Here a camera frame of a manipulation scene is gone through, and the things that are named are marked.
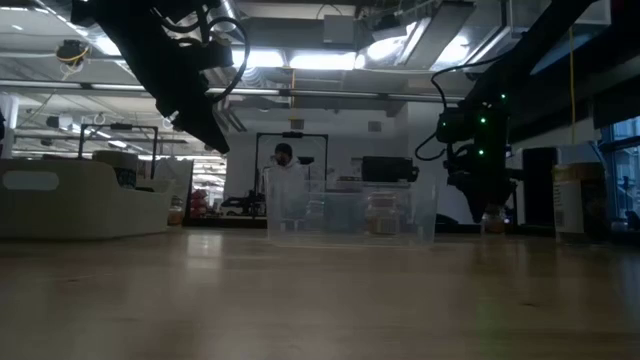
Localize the ceiling light panel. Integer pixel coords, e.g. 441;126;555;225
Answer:
288;49;359;71
232;47;287;70

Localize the grey ceiling box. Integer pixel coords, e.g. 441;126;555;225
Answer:
322;13;356;46

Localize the white panel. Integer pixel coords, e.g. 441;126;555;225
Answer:
152;157;195;221

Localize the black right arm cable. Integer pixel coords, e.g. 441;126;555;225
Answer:
413;53;507;162

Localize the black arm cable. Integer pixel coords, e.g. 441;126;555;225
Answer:
164;0;251;105
413;53;507;162

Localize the tan-lidded cylindrical spice can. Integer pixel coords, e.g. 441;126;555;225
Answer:
551;162;607;237

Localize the tall black box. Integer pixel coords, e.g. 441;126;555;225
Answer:
521;146;560;227

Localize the yellow black cable reel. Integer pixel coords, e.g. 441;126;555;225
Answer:
54;38;92;69

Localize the black equipment box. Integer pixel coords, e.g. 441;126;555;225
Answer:
362;155;420;184

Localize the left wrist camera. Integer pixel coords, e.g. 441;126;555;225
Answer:
197;38;235;70

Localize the silver spiral ventilation duct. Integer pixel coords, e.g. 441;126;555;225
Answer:
214;0;241;27

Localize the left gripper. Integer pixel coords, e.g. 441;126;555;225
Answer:
106;23;232;156

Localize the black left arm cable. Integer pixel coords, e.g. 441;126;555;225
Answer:
164;0;251;105

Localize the small glass spice jar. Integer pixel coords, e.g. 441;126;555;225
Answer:
482;203;507;235
367;192;401;236
304;199;326;232
167;195;185;227

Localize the red object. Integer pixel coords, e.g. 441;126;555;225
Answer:
189;188;209;217

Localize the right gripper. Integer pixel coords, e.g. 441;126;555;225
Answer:
446;138;520;225

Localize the person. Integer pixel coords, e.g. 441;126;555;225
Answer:
262;142;307;221

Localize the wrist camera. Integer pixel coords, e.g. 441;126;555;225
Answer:
197;38;235;70
435;108;474;145

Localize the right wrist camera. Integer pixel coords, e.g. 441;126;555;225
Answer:
435;108;474;145

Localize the horizontal metal ceiling pipe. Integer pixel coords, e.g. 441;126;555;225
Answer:
0;78;484;105

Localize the clear plastic bin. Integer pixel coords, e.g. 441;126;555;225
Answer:
264;167;440;247

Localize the white opaque plastic bin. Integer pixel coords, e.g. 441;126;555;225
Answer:
0;158;175;240

